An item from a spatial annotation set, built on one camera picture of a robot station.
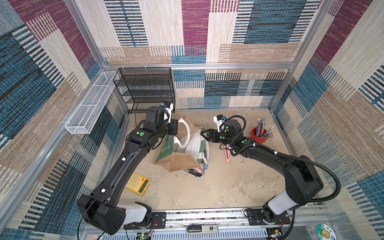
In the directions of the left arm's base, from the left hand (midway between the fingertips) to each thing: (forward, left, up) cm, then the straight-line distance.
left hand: (177, 122), depth 74 cm
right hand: (+1, -15, -12) cm, 19 cm away
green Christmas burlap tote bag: (-4, -4, -21) cm, 21 cm away
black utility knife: (-13, -8, -29) cm, 33 cm away
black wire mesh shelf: (+41, +27, -9) cm, 51 cm away
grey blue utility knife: (-9, -15, -30) cm, 35 cm away
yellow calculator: (-19, +24, -29) cm, 42 cm away
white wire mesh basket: (-1, +43, +4) cm, 44 cm away
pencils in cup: (+9, -50, -18) cm, 53 cm away
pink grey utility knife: (-12, -12, -29) cm, 34 cm away
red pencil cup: (+7, -46, -22) cm, 51 cm away
